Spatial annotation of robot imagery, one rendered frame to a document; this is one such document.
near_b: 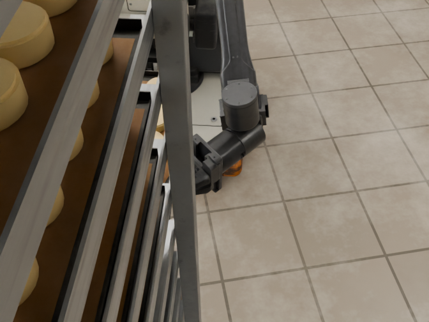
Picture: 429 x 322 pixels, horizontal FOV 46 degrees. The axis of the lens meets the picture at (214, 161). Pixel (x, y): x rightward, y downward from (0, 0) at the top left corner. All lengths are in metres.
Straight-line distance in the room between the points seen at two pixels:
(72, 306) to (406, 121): 2.23
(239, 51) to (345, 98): 1.63
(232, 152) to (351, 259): 1.15
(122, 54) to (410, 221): 1.71
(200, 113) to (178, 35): 1.42
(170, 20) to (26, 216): 0.31
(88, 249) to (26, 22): 0.14
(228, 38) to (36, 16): 0.58
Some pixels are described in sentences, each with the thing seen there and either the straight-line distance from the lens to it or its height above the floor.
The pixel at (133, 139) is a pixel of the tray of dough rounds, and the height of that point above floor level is 1.22.
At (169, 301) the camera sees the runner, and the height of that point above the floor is 0.86.
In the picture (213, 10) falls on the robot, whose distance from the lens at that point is 1.73.
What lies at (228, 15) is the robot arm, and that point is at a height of 1.12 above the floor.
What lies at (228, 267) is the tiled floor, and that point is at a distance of 1.83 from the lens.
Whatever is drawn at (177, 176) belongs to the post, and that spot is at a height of 1.09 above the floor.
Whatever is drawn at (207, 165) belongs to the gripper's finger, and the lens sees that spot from 0.78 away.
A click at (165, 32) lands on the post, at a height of 1.31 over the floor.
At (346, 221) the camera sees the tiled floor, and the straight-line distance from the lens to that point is 2.00.
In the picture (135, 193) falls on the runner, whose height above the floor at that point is 1.24.
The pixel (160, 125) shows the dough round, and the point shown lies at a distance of 0.86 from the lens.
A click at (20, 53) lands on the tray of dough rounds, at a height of 1.41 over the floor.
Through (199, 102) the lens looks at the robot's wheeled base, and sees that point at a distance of 1.96.
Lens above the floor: 1.59
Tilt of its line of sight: 49 degrees down
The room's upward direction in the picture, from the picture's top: straight up
